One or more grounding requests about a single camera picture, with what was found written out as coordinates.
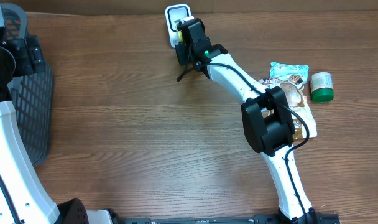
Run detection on beige Pantree snack bag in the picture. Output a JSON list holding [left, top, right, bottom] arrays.
[[259, 75, 317, 138]]

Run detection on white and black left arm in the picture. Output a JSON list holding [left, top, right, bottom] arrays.
[[0, 3, 121, 224]]

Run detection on yellow and blue bar packet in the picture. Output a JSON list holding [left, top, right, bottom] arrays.
[[175, 20, 183, 43]]

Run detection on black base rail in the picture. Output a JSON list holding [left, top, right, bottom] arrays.
[[121, 213, 341, 224]]

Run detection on teal snack packet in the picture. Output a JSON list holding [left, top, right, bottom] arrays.
[[269, 62, 310, 83]]

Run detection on dark grey plastic basket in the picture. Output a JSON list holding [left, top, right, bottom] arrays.
[[0, 3, 55, 165]]

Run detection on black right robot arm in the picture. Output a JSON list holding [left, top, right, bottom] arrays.
[[174, 17, 318, 223]]

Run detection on white barcode scanner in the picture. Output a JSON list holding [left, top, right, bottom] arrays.
[[165, 4, 194, 49]]

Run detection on green lid white jar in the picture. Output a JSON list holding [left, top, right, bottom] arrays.
[[310, 72, 334, 103]]

